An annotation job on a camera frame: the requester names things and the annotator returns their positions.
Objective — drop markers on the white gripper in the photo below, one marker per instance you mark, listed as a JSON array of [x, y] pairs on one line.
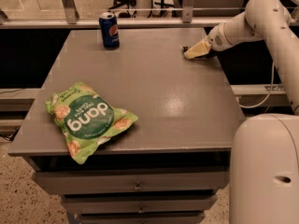
[[215, 40]]

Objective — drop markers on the black rxbar chocolate bar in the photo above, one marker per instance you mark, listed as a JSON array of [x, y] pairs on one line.
[[211, 54]]

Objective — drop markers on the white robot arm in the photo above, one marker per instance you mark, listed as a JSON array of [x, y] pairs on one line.
[[264, 165]]

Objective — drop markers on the green rice chip bag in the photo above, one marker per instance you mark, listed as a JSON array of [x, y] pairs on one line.
[[87, 121]]

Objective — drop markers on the metal window railing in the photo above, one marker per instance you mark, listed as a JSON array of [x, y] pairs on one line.
[[84, 14]]

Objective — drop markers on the black office chair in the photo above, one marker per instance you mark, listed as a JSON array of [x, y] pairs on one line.
[[131, 8]]

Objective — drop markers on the blue pepsi can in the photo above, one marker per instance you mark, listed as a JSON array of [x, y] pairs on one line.
[[109, 30]]

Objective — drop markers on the grey drawer cabinet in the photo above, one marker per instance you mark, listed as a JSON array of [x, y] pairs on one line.
[[135, 135]]

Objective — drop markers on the middle grey drawer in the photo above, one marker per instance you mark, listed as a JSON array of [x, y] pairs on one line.
[[139, 204]]

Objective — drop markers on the grey drawer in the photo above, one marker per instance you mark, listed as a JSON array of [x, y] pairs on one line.
[[149, 218], [130, 181], [139, 204]]

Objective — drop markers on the top grey drawer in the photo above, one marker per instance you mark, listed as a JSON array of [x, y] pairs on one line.
[[130, 181]]

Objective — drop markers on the bottom grey drawer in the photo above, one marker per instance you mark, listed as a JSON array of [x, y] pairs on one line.
[[149, 218]]

